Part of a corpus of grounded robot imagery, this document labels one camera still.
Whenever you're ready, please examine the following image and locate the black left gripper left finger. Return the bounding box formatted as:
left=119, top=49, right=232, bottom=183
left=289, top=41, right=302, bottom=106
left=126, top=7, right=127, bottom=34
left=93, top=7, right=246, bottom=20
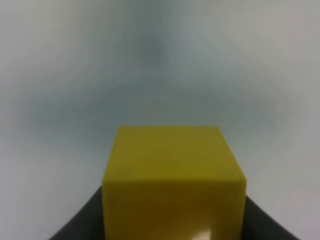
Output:
left=51, top=187, right=105, bottom=240

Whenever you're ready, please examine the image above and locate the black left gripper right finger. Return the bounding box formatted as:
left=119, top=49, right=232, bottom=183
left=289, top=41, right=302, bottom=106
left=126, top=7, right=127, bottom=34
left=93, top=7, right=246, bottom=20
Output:
left=241, top=196, right=298, bottom=240

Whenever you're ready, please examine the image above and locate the yellow block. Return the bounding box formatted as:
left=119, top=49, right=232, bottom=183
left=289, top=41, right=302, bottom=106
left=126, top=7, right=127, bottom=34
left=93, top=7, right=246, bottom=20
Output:
left=102, top=126, right=247, bottom=240

